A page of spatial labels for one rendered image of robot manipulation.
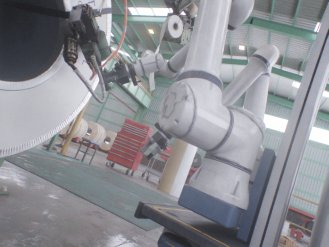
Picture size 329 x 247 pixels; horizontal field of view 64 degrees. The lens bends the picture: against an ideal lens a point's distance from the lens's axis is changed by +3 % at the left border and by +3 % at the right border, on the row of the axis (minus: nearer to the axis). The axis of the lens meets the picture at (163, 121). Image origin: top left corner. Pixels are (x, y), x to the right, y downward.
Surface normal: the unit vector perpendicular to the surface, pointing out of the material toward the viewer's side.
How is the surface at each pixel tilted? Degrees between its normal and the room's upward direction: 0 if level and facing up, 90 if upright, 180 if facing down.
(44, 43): 96
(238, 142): 103
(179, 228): 90
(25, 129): 90
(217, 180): 68
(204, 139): 136
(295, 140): 90
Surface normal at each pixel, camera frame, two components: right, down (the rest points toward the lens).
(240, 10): -0.04, 0.84
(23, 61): -0.14, -0.60
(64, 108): 0.88, 0.29
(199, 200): -0.43, -0.33
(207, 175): -0.43, -0.69
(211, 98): 0.53, -0.27
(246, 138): 0.44, 0.00
